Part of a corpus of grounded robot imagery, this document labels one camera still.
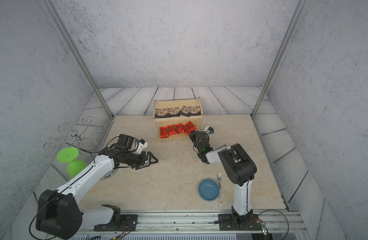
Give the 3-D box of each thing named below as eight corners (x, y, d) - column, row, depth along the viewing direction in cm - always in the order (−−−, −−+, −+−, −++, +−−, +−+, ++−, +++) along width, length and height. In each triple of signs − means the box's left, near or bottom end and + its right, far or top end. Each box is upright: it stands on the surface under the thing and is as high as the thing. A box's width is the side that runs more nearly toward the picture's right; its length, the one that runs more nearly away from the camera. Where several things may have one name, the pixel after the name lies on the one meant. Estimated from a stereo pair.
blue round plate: (198, 201, 81) (198, 199, 79) (197, 180, 89) (198, 178, 87) (219, 201, 81) (220, 199, 79) (216, 180, 89) (217, 178, 87)
